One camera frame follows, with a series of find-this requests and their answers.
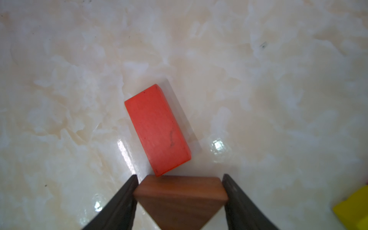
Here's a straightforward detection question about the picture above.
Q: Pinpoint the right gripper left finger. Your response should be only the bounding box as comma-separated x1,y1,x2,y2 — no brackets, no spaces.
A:
83,174,139,230

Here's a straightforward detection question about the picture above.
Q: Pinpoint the brown triangle block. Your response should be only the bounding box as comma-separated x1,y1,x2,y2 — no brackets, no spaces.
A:
133,175,228,230

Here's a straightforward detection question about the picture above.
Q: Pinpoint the red block middle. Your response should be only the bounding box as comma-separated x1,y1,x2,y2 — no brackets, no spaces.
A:
125,84,191,176

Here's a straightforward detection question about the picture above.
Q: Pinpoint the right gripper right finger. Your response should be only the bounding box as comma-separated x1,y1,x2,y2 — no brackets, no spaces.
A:
222,174,278,230

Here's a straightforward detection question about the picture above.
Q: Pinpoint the yellow block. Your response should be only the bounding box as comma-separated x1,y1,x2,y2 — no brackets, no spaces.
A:
333,185,368,230

